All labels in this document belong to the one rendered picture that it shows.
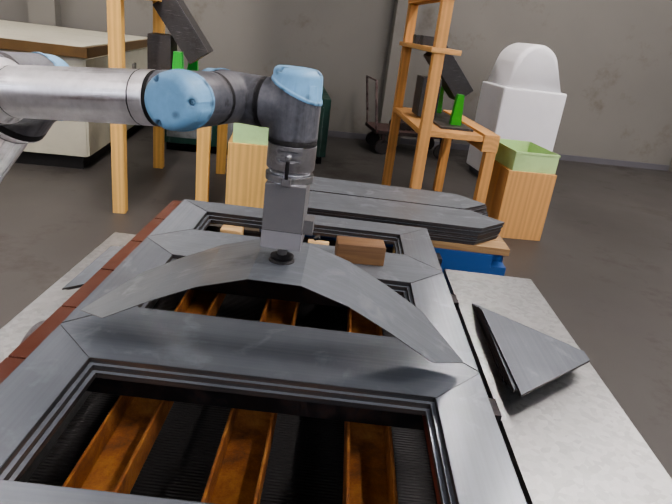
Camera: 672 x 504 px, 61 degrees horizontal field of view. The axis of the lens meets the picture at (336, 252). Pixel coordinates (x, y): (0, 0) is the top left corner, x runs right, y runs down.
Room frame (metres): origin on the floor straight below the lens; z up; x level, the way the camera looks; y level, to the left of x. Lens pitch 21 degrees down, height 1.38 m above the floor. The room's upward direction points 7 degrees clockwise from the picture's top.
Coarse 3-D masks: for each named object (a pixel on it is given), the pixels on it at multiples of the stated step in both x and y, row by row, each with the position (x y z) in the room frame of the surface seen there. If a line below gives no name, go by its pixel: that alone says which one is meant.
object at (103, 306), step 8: (120, 288) 0.90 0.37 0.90; (128, 288) 0.88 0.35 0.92; (104, 296) 0.89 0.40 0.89; (112, 296) 0.87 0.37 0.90; (120, 296) 0.85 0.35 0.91; (96, 304) 0.86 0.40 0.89; (104, 304) 0.84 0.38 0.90; (112, 304) 0.82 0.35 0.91; (88, 312) 0.83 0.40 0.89; (96, 312) 0.81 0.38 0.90; (104, 312) 0.80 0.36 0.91
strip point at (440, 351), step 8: (424, 320) 0.92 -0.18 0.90; (424, 328) 0.89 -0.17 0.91; (432, 328) 0.91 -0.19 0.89; (432, 336) 0.88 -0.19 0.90; (440, 336) 0.90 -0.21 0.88; (432, 344) 0.85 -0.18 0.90; (440, 344) 0.87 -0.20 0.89; (448, 344) 0.90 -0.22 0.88; (432, 352) 0.81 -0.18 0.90; (440, 352) 0.84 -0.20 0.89; (448, 352) 0.86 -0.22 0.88; (432, 360) 0.79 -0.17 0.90; (440, 360) 0.81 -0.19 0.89; (448, 360) 0.83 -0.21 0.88; (456, 360) 0.85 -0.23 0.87
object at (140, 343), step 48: (384, 240) 1.54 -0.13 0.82; (96, 336) 0.83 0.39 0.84; (144, 336) 0.85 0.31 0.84; (192, 336) 0.87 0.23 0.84; (240, 336) 0.89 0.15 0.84; (288, 336) 0.91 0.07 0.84; (336, 336) 0.93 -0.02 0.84; (384, 336) 0.95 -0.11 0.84; (192, 384) 0.76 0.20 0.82; (240, 384) 0.76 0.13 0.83; (288, 384) 0.77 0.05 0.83; (336, 384) 0.78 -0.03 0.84; (384, 384) 0.80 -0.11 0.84; (432, 384) 0.81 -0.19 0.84; (48, 432) 0.61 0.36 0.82; (432, 432) 0.71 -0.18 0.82
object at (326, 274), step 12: (312, 252) 0.92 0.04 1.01; (324, 252) 0.94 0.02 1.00; (312, 264) 0.87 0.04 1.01; (324, 264) 0.89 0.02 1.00; (336, 264) 0.91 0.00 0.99; (348, 264) 0.94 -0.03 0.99; (312, 276) 0.82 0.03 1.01; (324, 276) 0.84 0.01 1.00; (336, 276) 0.87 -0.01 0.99; (348, 276) 0.89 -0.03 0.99; (312, 288) 0.78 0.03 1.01; (324, 288) 0.80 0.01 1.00; (336, 288) 0.82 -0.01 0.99; (348, 288) 0.84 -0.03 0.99; (336, 300) 0.78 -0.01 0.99; (348, 300) 0.80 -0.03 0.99
